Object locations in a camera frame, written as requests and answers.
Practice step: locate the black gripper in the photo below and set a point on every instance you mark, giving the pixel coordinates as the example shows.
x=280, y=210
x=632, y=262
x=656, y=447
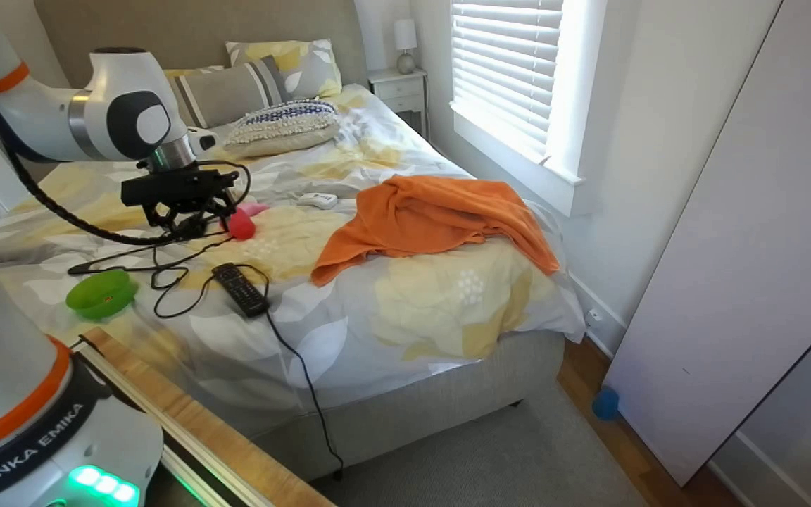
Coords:
x=176, y=188

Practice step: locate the black remote control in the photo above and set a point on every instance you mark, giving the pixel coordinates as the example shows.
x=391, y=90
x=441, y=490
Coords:
x=239, y=290

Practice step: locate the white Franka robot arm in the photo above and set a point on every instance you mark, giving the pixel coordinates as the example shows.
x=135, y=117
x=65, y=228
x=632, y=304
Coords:
x=11, y=404

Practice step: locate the pink rounded toy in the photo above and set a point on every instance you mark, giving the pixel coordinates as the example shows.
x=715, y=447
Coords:
x=239, y=226

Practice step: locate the green plastic bowl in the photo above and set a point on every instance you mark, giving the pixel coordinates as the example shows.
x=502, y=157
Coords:
x=98, y=293

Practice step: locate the white knitted pillow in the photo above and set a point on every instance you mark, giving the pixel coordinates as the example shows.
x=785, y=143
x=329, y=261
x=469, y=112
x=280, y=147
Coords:
x=280, y=131

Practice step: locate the grey striped pillow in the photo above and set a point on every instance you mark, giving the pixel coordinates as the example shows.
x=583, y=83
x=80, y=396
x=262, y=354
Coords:
x=231, y=90

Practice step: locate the small white device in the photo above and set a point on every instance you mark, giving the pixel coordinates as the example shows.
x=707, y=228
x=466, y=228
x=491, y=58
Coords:
x=317, y=199

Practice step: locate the beige headboard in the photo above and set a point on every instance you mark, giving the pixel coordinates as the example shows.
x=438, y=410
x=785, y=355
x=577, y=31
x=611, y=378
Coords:
x=198, y=30

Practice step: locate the yellow floral pillow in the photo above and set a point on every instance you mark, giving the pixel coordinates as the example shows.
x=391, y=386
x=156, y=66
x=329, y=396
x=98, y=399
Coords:
x=307, y=66

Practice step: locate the bed with floral duvet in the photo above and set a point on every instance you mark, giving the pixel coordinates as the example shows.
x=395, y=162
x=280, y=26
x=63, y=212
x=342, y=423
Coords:
x=405, y=310

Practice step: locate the white nightstand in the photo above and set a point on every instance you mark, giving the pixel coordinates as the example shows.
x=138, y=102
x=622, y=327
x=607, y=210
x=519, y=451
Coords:
x=400, y=93

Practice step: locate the orange cloth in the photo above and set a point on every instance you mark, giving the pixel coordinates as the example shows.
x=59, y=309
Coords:
x=433, y=221

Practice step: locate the small white lamp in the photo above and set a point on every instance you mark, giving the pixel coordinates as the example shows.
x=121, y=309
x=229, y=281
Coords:
x=405, y=44

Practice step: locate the white window blind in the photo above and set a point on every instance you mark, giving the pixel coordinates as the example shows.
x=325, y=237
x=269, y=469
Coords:
x=507, y=66

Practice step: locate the white wardrobe panel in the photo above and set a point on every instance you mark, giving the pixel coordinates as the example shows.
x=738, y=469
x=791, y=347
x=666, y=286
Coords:
x=733, y=235

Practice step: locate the white window frame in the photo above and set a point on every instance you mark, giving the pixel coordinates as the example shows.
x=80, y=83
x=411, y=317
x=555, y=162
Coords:
x=577, y=93

